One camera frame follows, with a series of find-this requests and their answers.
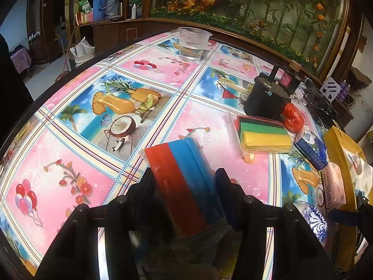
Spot white bucket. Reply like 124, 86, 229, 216
70, 36, 97, 67

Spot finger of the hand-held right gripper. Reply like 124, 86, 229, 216
328, 208, 363, 228

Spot pink carton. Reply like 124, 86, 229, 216
75, 12, 94, 25

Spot green white packet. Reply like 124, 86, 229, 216
78, 0, 93, 14

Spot red and blue sponge pack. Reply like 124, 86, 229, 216
144, 137, 231, 238

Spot pink tissue pack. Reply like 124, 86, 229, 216
321, 162, 347, 209

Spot tangled cables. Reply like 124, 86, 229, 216
348, 92, 363, 108

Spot grey kettle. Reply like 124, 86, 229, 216
104, 0, 123, 18

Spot blue white floral tissue pack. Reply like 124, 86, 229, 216
293, 200, 330, 245

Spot black pot with stick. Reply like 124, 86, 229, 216
243, 64, 292, 121

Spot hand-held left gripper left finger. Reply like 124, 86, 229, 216
38, 168, 172, 280

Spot aquarium with artificial plants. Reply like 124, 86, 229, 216
149, 0, 352, 82

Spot black jar with red label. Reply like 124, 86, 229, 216
278, 60, 306, 94

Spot blue thermos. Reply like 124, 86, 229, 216
93, 0, 106, 22

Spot green yellow plastic bag pack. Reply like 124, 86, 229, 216
223, 112, 295, 164

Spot white perforated phone stand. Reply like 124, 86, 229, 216
320, 77, 342, 104

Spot brown wall shelf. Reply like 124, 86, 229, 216
350, 66, 372, 86

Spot purple cloth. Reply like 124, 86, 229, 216
10, 48, 32, 75

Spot red plastic bag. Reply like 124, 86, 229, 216
281, 103, 305, 132

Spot yellow taped foam box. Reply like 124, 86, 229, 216
322, 125, 373, 272

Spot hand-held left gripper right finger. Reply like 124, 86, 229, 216
214, 168, 338, 280

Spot black eyeglasses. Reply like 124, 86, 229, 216
303, 92, 335, 114

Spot clear plastic cup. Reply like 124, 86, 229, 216
178, 27, 212, 63

